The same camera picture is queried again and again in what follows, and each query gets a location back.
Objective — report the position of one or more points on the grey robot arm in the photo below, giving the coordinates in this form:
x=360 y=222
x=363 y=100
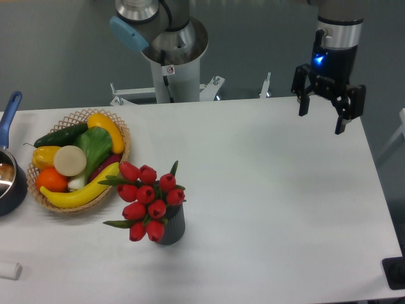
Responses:
x=173 y=42

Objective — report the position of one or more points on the white metal base frame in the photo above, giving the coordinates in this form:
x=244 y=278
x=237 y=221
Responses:
x=136 y=93

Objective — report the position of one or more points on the long yellow squash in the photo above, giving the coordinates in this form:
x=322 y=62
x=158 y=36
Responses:
x=85 y=195

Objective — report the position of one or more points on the blue handled saucepan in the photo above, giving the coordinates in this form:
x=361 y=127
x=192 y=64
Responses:
x=13 y=179

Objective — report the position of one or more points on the yellow zucchini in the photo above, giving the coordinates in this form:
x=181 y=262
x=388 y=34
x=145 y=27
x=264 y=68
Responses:
x=105 y=122

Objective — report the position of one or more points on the yellow bell pepper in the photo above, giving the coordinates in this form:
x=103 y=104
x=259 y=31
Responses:
x=43 y=157

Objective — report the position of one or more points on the black device at table edge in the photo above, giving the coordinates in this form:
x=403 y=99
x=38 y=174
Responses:
x=394 y=272

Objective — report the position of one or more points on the beige round disc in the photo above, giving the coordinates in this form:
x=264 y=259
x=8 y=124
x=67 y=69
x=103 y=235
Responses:
x=70 y=161

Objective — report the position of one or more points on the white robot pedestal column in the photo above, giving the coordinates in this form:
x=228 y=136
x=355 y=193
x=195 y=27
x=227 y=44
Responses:
x=176 y=83

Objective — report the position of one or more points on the red tulip bouquet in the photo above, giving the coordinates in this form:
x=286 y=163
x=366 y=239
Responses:
x=148 y=197

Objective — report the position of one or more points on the orange fruit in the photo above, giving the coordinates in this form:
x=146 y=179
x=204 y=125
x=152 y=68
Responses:
x=52 y=180

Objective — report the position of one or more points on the white furniture piece right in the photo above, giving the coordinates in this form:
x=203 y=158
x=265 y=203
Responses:
x=392 y=144

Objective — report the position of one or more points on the white cylinder object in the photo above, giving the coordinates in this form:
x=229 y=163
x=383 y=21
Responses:
x=10 y=270

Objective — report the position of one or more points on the dark grey ribbed vase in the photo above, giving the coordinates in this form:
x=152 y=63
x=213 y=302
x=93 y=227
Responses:
x=175 y=226

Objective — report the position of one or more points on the green bok choy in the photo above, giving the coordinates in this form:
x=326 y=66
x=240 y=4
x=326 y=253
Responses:
x=96 y=143

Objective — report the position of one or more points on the green cucumber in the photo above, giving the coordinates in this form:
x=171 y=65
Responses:
x=62 y=137

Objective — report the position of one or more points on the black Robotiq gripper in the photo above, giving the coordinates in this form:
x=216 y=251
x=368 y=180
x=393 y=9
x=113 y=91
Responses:
x=328 y=76

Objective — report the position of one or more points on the purple eggplant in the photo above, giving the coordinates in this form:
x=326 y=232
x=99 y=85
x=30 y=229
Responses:
x=110 y=159

